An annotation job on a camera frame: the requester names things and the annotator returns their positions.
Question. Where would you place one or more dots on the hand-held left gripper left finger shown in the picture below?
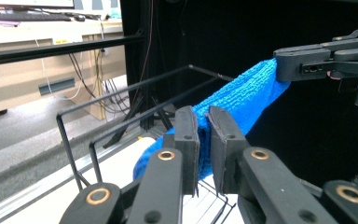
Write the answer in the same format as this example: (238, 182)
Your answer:
(188, 149)

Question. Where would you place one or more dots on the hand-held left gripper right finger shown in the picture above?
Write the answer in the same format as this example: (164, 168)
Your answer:
(227, 155)

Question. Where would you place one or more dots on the blue towel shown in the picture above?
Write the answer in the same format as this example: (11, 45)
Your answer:
(245, 93)

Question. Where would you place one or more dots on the black computer mouse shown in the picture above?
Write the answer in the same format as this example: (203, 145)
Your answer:
(79, 18)

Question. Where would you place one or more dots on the beige desk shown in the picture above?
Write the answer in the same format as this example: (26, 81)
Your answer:
(9, 84)

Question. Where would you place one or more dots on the black keyboard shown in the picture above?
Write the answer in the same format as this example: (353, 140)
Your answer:
(24, 16)

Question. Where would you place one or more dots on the computer monitor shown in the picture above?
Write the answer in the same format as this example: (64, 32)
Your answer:
(28, 3)

